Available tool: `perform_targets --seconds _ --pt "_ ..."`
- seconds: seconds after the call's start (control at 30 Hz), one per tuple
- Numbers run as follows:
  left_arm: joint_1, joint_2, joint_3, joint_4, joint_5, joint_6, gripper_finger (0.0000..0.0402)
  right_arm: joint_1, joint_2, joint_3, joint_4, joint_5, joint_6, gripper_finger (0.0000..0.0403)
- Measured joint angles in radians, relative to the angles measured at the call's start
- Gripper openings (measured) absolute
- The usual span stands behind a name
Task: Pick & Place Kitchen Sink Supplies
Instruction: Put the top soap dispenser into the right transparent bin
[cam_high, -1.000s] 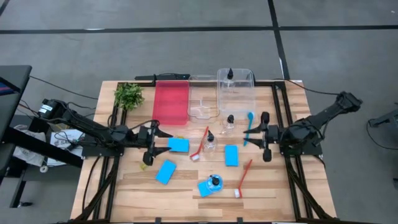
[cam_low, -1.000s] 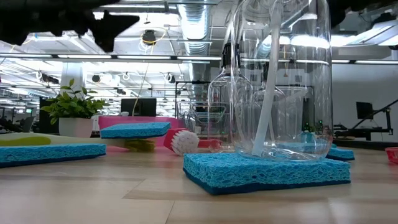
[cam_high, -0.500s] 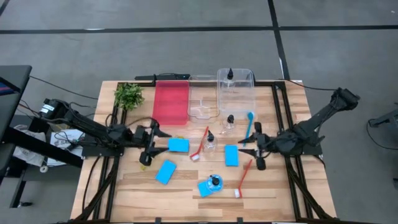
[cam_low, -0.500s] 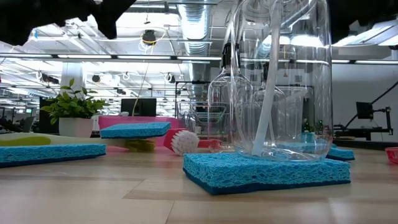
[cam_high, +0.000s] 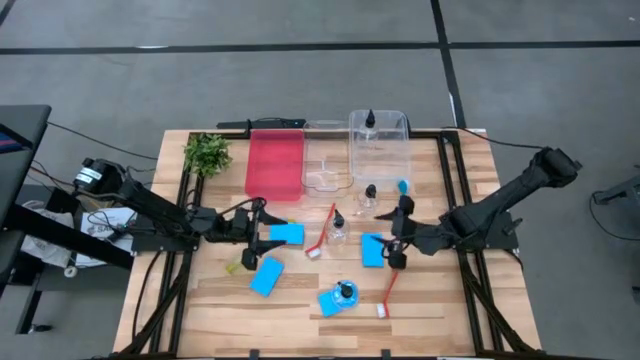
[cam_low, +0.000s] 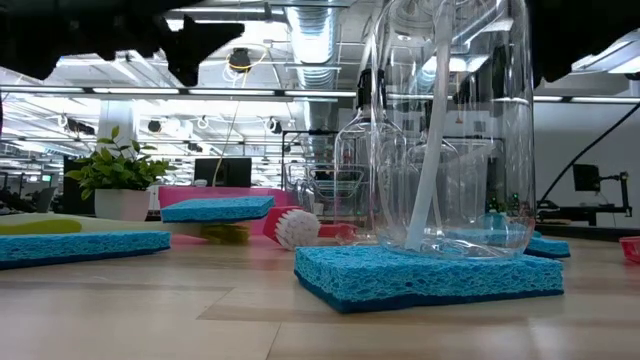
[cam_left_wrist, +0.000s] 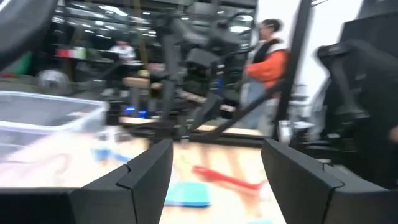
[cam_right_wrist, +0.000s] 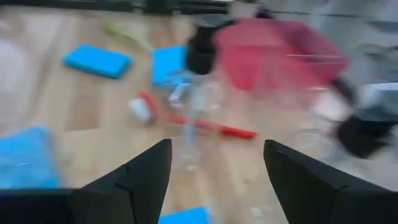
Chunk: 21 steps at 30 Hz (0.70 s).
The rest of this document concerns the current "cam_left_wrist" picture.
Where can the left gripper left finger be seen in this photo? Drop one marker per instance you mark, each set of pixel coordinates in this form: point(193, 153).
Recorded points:
point(93, 205)

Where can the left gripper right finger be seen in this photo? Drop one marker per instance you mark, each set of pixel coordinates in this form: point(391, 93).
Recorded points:
point(326, 202)

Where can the blue dish brush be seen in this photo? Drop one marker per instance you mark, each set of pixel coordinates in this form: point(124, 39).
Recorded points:
point(104, 153)

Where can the blue cellulose sponge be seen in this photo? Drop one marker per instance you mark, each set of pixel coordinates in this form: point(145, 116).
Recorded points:
point(188, 194)

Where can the red dish brush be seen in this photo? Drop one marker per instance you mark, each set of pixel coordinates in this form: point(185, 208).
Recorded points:
point(224, 178)

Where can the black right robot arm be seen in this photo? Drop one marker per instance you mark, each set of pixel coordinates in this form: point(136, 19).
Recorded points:
point(169, 62)

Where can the person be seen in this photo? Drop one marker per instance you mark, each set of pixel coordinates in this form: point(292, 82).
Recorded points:
point(267, 68)
point(124, 51)

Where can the large clear plastic bin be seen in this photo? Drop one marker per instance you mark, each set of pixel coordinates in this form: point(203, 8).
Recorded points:
point(46, 109)

